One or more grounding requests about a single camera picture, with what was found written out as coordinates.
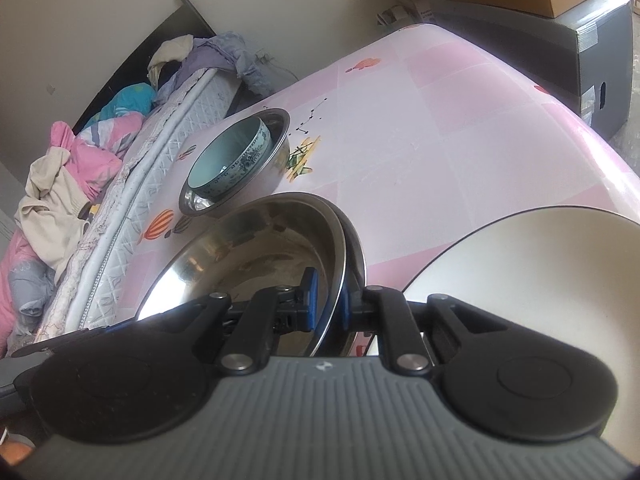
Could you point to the pile of clothes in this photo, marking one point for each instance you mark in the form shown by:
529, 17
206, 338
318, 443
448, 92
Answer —
95, 160

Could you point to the lavender sheet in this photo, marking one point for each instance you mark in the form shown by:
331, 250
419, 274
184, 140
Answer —
205, 57

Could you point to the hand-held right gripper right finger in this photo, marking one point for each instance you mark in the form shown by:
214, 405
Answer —
346, 307

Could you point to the medium steel basin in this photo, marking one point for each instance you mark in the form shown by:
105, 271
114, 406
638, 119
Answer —
225, 260

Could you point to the dark grey box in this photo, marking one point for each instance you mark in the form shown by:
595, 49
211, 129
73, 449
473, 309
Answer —
550, 45

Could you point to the teal ceramic bowl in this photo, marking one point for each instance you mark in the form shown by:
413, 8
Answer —
225, 155

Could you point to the blue-grey garment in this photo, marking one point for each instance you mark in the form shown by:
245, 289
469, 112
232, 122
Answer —
255, 72

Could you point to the steel bowl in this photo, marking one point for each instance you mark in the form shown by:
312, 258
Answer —
277, 127
265, 180

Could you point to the small printed carton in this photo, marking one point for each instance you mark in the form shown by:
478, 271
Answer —
395, 14

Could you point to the beige garment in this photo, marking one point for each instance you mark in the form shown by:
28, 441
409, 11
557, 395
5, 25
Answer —
50, 210

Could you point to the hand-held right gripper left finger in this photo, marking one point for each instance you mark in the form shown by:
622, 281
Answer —
310, 300

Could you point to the pink printed tablecloth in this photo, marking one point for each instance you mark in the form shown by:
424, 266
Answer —
450, 135

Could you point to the black headboard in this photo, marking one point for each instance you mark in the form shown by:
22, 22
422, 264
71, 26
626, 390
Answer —
150, 45

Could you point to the cream cloth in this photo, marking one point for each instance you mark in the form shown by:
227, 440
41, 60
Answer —
172, 47

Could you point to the white quilted mattress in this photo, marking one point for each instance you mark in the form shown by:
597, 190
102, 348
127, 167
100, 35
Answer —
210, 105

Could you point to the white ceramic plate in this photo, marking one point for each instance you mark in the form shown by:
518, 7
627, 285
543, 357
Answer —
525, 270

